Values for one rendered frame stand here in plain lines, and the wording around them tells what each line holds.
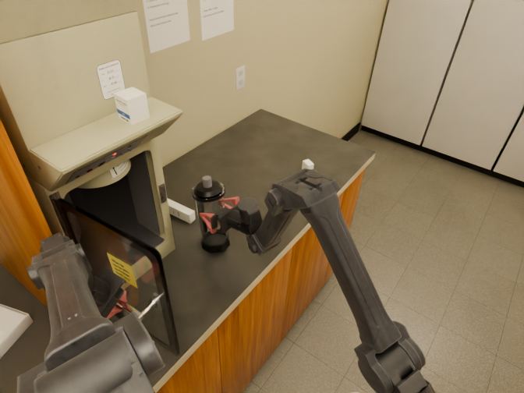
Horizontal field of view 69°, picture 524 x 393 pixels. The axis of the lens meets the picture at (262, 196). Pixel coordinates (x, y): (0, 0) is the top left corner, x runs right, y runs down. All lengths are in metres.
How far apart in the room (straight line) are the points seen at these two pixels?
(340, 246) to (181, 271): 0.72
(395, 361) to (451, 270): 2.09
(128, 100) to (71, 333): 0.58
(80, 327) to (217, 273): 0.90
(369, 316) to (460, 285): 2.07
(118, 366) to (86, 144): 0.59
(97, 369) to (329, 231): 0.46
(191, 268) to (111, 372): 0.97
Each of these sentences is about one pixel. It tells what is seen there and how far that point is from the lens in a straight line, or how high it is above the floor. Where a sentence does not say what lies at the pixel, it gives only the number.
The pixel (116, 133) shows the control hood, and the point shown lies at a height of 1.51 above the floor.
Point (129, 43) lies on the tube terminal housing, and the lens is 0.97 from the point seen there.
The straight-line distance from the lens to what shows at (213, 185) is 1.22.
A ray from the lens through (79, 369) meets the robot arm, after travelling 0.37.
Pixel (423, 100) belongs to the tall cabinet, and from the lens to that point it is 3.72.
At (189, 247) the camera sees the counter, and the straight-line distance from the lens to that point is 1.38.
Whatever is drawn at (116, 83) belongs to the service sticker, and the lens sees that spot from 0.97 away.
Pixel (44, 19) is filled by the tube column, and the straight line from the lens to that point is 0.86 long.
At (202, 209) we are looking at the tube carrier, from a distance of 1.22.
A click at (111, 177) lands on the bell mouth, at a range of 1.07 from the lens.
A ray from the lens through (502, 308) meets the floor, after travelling 2.81.
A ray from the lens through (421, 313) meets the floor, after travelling 2.55.
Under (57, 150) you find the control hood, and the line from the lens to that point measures 0.87.
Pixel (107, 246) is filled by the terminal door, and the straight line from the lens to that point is 0.89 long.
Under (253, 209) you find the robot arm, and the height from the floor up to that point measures 1.22.
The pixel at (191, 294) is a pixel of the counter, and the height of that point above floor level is 0.94.
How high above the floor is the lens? 1.95
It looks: 40 degrees down
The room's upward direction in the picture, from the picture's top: 3 degrees clockwise
